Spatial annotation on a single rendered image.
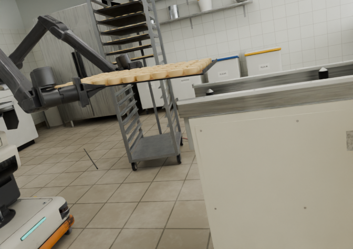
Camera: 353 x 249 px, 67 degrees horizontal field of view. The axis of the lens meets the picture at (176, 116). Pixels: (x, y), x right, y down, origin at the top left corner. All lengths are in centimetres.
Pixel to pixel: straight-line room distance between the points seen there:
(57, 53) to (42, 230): 379
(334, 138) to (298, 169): 15
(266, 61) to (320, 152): 352
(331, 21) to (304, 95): 434
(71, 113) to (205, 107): 456
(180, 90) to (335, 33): 269
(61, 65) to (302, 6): 421
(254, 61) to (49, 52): 353
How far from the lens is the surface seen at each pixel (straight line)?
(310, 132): 91
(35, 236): 187
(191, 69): 86
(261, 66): 440
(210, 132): 91
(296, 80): 117
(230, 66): 440
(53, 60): 529
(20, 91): 100
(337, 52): 525
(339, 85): 90
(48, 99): 92
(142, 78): 91
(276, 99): 88
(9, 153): 175
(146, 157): 254
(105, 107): 490
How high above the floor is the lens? 108
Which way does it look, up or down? 14 degrees down
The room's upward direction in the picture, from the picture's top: 12 degrees counter-clockwise
